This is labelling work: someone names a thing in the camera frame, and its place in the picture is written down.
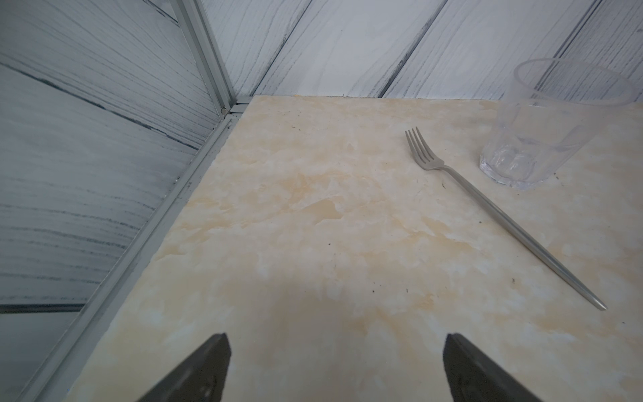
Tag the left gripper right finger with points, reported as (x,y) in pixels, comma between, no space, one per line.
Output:
(473,376)

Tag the left table edge rail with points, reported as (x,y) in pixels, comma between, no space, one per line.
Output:
(54,379)

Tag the silver metal fork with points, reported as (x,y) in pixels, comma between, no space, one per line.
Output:
(427,160)

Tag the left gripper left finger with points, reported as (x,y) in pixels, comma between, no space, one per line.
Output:
(200,377)

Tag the clear drinking glass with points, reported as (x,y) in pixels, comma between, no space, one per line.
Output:
(550,110)

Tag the left aluminium frame post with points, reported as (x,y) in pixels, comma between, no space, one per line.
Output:
(198,32)

